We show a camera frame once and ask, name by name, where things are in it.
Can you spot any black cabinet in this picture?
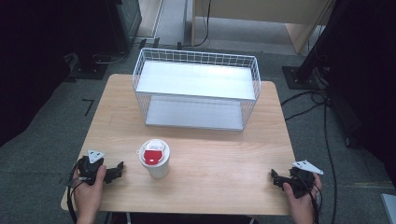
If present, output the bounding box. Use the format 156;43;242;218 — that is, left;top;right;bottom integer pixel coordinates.
104;0;143;54

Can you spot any person's left hand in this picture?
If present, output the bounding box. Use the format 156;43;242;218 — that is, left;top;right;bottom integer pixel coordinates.
72;164;107;218

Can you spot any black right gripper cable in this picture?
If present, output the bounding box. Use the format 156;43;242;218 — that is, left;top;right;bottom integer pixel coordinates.
293;172;323;224

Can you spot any black stand base plate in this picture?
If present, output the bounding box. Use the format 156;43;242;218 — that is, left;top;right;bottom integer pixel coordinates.
64;51;129;81

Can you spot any white wire shelf rack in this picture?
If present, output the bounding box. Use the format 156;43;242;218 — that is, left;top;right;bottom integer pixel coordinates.
132;47;262;133

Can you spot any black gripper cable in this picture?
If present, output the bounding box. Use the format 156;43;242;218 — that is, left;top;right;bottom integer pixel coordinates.
293;172;323;224
64;161;87;224

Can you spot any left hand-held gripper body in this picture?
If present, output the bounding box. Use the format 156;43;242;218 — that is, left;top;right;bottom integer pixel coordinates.
77;148;106;187

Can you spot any light wooden desk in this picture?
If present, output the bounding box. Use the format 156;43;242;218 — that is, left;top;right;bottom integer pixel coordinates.
190;0;337;55

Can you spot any black metal stand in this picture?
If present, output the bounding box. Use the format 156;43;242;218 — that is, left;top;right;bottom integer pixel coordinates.
281;0;353;91

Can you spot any light wooden panel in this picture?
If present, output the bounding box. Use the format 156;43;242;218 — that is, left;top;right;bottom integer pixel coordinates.
135;0;165;39

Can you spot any long black floor cable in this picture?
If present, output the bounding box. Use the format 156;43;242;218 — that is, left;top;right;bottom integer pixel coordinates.
322;92;339;224

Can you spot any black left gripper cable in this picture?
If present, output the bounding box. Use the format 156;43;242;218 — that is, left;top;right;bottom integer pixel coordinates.
64;161;87;224

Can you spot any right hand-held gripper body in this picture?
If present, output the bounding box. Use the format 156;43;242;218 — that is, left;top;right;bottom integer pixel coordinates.
288;160;324;200

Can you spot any person's right hand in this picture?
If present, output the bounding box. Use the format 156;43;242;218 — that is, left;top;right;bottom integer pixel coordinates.
282;172;323;218

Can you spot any white cup with red lid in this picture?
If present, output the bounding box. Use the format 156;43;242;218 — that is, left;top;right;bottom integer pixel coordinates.
135;138;172;180

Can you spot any looped black floor cable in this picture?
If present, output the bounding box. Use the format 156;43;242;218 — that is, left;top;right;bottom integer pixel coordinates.
279;89;329;122

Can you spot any pale grey box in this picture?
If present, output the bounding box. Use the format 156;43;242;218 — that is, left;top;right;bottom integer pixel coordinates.
379;192;396;224

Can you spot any thin black hanging cable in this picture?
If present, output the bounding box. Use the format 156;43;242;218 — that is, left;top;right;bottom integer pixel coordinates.
177;0;213;50

